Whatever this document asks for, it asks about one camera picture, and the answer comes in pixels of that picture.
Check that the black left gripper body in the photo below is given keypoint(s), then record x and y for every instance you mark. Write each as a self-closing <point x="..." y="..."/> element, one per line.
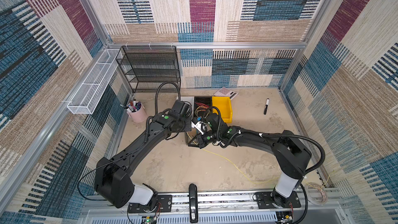
<point x="184" y="125"/>

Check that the yellow plastic bin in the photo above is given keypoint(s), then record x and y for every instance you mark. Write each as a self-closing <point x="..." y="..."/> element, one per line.
<point x="225" y="107"/>

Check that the black mesh shelf rack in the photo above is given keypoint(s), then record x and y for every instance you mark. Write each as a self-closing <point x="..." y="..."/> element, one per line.
<point x="146" y="67"/>

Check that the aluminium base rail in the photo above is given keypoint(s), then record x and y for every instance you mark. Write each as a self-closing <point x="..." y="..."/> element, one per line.
<point x="222" y="207"/>

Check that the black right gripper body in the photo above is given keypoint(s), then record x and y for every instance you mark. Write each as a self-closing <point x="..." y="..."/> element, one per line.
<point x="205" y="139"/>

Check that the pink pen cup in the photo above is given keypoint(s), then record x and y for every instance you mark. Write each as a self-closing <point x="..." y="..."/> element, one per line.
<point x="136" y="111"/>

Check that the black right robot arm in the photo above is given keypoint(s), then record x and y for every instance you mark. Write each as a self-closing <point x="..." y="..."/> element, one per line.
<point x="296" y="155"/>

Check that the white wire mesh basket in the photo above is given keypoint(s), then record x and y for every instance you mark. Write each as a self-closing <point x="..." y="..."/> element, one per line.
<point x="89" y="93"/>

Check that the white plastic bin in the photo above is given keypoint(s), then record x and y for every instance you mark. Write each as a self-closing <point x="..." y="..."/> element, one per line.
<point x="185" y="100"/>

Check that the black white marker pen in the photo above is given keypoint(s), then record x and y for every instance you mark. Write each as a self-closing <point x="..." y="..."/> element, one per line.
<point x="266" y="106"/>

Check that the black plastic bin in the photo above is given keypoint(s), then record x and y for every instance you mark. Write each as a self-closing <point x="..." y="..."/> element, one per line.
<point x="201" y="104"/>

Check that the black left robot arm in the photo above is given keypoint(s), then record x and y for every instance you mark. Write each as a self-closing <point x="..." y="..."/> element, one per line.
<point x="112" y="178"/>

